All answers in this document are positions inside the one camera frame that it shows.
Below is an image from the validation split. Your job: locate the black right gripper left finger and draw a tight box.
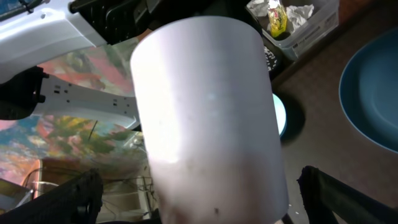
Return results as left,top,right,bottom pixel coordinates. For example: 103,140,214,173
1,169,103,224

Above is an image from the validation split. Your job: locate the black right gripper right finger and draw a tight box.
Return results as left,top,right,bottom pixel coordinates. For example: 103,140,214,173
297,166,397,224

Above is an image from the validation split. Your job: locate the light blue bowl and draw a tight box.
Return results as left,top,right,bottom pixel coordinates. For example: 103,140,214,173
272,93,287,137

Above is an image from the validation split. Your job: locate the pink cup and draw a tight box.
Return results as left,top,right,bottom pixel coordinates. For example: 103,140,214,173
130,16,289,224

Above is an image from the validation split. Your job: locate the white tissue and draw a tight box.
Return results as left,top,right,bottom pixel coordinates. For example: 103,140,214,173
246,0,269,17
286,4,315,34

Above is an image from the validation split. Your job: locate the yellow snack wrapper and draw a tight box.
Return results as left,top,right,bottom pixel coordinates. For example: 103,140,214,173
267,0,287,37

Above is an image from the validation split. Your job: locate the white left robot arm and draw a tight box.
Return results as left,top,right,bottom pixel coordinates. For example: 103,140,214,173
1,1,150,129

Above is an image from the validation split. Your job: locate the brown serving tray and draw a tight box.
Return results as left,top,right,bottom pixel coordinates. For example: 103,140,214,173
275,1,397,223

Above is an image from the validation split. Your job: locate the colourful painted floor cloth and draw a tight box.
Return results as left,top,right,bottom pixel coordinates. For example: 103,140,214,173
1,38,146,184

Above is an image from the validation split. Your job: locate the dark blue plate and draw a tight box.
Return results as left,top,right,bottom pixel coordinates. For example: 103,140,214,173
338,28,397,153

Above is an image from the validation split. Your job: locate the clear plastic bin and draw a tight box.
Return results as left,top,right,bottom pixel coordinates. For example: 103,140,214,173
256,0,340,61

